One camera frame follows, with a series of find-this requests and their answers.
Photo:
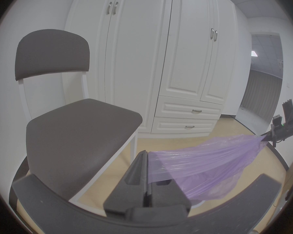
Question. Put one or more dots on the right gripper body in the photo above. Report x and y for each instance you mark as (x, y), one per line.
(285, 131)

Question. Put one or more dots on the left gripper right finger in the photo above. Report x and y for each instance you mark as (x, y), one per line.
(166, 196)

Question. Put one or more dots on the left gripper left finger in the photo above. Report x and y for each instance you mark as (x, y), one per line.
(134, 194)

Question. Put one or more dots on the purple plastic bag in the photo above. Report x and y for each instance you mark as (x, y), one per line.
(210, 160)

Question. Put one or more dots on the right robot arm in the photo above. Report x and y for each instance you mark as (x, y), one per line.
(288, 110)

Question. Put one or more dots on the grey curtain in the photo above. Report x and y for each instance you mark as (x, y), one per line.
(263, 94)

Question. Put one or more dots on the grey and white chair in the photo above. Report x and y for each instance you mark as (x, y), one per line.
(83, 135)

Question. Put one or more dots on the ceiling light panel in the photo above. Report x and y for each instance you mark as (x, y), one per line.
(254, 53)

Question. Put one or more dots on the white wardrobe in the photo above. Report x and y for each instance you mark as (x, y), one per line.
(185, 57)

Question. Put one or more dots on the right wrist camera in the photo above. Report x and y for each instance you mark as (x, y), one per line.
(277, 121)

